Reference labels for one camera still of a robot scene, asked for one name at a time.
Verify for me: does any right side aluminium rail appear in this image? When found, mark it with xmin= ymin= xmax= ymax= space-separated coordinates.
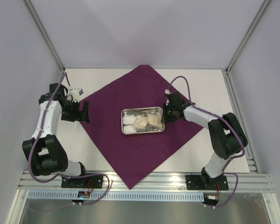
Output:
xmin=224 ymin=70 xmax=259 ymax=175

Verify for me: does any white cotton pad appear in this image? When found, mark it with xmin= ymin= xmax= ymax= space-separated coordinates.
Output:
xmin=122 ymin=115 xmax=135 ymax=125
xmin=123 ymin=125 xmax=137 ymax=134

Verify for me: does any aluminium frame post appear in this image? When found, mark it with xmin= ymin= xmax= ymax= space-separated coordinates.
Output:
xmin=225 ymin=0 xmax=273 ymax=74
xmin=22 ymin=0 xmax=65 ymax=72

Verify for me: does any steel instrument tray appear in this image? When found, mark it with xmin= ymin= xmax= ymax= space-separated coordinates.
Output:
xmin=121 ymin=107 xmax=165 ymax=135

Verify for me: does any slotted cable duct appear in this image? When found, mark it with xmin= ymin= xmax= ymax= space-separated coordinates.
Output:
xmin=27 ymin=190 xmax=204 ymax=202

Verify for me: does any right aluminium frame post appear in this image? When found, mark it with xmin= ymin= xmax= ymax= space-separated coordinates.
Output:
xmin=225 ymin=0 xmax=273 ymax=74

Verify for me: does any aluminium rail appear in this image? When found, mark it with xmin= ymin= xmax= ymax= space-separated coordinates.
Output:
xmin=224 ymin=70 xmax=259 ymax=175
xmin=18 ymin=171 xmax=274 ymax=193

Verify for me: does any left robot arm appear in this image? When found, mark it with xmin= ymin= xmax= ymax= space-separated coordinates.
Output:
xmin=22 ymin=83 xmax=89 ymax=187

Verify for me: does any gauze packet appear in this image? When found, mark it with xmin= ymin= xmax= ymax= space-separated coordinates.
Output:
xmin=133 ymin=117 xmax=148 ymax=130
xmin=147 ymin=114 xmax=161 ymax=127

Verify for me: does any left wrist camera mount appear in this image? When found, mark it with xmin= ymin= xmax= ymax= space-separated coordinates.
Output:
xmin=67 ymin=87 xmax=84 ymax=103

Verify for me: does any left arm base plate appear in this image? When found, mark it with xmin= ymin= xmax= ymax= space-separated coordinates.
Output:
xmin=61 ymin=175 xmax=103 ymax=189

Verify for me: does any left aluminium frame post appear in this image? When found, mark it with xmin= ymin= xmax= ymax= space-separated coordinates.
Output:
xmin=22 ymin=0 xmax=65 ymax=72

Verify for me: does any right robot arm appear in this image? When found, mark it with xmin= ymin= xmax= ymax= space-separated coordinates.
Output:
xmin=162 ymin=90 xmax=248 ymax=189

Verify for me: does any aluminium front rail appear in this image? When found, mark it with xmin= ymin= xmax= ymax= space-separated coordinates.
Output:
xmin=18 ymin=171 xmax=274 ymax=193

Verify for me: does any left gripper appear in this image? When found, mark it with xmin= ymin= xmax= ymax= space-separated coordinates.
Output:
xmin=61 ymin=99 xmax=89 ymax=123

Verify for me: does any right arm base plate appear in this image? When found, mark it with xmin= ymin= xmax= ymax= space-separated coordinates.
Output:
xmin=186 ymin=175 xmax=229 ymax=191

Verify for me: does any purple cloth mat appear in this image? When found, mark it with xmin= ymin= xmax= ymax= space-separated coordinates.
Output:
xmin=83 ymin=65 xmax=202 ymax=189

